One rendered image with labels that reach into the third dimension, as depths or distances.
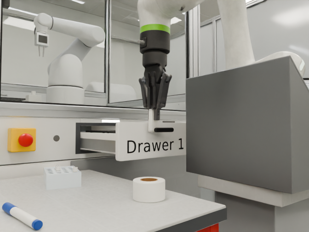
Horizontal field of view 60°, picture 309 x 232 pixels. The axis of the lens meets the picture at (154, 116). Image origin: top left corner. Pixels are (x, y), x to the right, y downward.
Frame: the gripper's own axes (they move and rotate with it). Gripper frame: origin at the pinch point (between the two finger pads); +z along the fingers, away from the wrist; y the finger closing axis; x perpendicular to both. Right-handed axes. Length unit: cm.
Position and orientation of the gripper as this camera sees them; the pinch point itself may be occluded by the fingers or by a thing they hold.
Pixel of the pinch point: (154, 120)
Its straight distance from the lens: 81.0
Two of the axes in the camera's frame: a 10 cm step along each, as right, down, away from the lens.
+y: 6.6, -0.1, -7.5
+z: -0.1, 10.0, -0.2
